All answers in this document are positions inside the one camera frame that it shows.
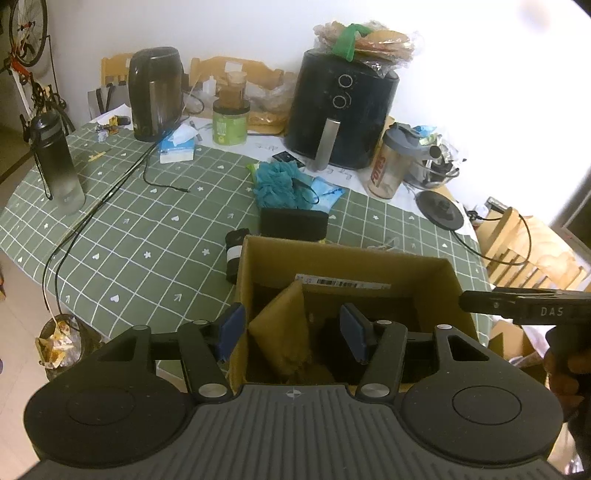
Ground brown cardboard box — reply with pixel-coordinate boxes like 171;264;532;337
228;235;479;390

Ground black socks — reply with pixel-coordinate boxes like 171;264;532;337
225;228;250;285

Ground black headband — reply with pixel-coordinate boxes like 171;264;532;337
259;208;329;242

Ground teal fluffy scrunchie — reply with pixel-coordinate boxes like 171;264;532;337
253;161;320;210

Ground green wet wipes pack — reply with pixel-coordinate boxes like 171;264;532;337
246;162;260;182

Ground person right hand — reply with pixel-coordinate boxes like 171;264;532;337
544;324;590;437

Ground wooden chair right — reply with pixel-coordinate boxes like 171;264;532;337
476;208;590;290

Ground wooden chair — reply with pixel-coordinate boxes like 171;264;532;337
101;53;297;90
476;208;590;290

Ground green grid tablecloth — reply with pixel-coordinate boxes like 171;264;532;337
0;121;493;370

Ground black kettle base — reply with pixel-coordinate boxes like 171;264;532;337
416;191;464;231

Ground waste bin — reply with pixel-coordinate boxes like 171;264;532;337
34;314;104;381

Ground blue plastic packet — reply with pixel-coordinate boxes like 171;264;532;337
310;177;346;214

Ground glass bowl with clutter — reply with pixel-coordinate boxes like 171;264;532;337
404;134;464;190

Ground blue tissue pack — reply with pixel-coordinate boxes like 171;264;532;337
159;124;198;164

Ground grey lid shaker bottle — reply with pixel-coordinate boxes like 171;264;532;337
367;122;421;200

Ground black card box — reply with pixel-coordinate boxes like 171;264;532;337
273;151;305;169

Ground green label plastic jar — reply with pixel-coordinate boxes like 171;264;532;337
212;71;250;146

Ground black air fryer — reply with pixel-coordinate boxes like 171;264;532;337
286;49;400;170

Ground clear plastic bag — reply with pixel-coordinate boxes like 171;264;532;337
245;72;297;135

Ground black water bottle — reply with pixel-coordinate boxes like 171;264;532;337
21;110;85;215

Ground black electric kettle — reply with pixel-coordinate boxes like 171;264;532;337
128;46;184;142

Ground wooden chair back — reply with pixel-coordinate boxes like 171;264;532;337
101;53;297;90

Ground bag of flatbreads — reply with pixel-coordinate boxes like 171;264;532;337
314;21;414;78

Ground bicycle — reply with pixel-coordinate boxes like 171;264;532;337
1;1;75;134

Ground kettle base cable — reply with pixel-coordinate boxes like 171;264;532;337
450;209;533;267

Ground black power cable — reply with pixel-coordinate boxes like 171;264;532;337
41;82;205;324

